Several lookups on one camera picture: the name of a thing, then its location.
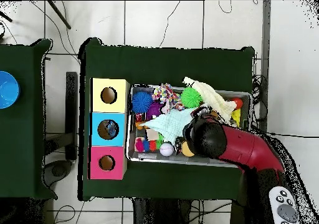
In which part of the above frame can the green spiky ball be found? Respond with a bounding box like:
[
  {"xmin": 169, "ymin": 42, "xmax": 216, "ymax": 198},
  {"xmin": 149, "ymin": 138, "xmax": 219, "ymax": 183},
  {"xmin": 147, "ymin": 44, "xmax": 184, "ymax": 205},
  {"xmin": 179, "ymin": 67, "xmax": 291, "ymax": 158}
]
[{"xmin": 180, "ymin": 87, "xmax": 204, "ymax": 108}]

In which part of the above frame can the shallow clear mesh bin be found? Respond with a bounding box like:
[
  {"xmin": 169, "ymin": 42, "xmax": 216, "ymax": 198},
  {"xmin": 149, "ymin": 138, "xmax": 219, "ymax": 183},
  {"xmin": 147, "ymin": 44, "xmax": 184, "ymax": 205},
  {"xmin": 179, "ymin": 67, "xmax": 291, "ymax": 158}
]
[{"xmin": 126, "ymin": 85, "xmax": 252, "ymax": 169}]

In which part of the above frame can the blue bowl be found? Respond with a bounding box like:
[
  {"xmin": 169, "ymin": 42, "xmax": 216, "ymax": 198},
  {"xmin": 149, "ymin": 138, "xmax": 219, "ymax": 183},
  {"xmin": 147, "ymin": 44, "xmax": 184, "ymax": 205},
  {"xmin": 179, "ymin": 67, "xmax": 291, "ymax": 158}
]
[{"xmin": 0, "ymin": 71, "xmax": 21, "ymax": 110}]

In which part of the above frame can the purple spiky ball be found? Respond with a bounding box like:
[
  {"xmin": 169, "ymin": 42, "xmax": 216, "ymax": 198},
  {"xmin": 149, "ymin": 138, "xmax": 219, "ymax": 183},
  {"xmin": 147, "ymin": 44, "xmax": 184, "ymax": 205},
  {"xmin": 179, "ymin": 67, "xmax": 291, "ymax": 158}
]
[{"xmin": 146, "ymin": 102, "xmax": 163, "ymax": 120}]

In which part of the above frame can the pale yellow cloth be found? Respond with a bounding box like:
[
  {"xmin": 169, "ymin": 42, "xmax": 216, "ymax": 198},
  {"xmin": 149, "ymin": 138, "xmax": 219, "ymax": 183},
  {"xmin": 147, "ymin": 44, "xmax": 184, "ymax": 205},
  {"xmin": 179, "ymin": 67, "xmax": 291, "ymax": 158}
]
[{"xmin": 182, "ymin": 76, "xmax": 236, "ymax": 124}]

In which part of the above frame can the pale pink ball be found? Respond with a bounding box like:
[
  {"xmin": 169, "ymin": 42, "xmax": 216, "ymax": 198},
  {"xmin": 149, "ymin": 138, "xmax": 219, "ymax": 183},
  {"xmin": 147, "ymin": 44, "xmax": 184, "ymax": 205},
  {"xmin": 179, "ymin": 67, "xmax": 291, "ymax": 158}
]
[{"xmin": 159, "ymin": 141, "xmax": 175, "ymax": 157}]

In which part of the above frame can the side table with green cloth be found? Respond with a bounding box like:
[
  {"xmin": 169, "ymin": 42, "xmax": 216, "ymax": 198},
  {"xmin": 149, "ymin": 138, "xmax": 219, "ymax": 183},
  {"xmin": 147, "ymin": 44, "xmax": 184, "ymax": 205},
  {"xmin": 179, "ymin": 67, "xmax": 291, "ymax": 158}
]
[{"xmin": 0, "ymin": 38, "xmax": 54, "ymax": 200}]

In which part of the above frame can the small red ball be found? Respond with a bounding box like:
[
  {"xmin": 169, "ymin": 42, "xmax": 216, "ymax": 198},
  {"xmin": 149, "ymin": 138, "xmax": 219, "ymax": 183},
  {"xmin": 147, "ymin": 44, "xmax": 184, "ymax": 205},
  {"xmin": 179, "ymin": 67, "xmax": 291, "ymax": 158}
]
[{"xmin": 231, "ymin": 97, "xmax": 244, "ymax": 110}]

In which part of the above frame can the blue spiky ball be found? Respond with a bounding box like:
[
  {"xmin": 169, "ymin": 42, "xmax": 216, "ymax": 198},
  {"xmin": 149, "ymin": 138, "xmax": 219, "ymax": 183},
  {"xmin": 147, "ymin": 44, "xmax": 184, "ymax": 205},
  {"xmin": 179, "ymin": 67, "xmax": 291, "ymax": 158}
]
[{"xmin": 131, "ymin": 89, "xmax": 155, "ymax": 114}]

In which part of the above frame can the wooden box with three holes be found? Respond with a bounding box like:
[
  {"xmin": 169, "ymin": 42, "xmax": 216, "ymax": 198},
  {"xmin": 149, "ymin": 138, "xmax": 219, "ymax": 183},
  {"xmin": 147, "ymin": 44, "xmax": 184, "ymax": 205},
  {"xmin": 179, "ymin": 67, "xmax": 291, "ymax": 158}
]
[{"xmin": 88, "ymin": 77, "xmax": 130, "ymax": 181}]

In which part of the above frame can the colourful patterned cloth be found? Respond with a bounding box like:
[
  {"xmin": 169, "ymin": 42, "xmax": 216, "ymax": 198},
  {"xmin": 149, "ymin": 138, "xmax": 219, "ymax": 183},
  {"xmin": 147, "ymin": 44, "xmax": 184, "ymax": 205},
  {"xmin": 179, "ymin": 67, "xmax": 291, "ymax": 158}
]
[{"xmin": 151, "ymin": 82, "xmax": 184, "ymax": 114}]

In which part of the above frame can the tan round bun toy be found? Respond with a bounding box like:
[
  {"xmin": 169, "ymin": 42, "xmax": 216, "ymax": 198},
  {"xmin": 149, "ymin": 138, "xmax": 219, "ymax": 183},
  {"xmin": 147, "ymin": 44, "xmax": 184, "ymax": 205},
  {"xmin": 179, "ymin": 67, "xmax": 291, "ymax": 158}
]
[{"xmin": 180, "ymin": 141, "xmax": 195, "ymax": 158}]

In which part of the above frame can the mint green cloth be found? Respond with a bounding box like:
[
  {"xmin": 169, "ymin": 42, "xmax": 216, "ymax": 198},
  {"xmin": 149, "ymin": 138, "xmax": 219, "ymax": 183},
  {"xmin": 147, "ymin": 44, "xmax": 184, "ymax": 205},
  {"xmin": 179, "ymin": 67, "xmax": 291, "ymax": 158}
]
[{"xmin": 141, "ymin": 106, "xmax": 199, "ymax": 144}]

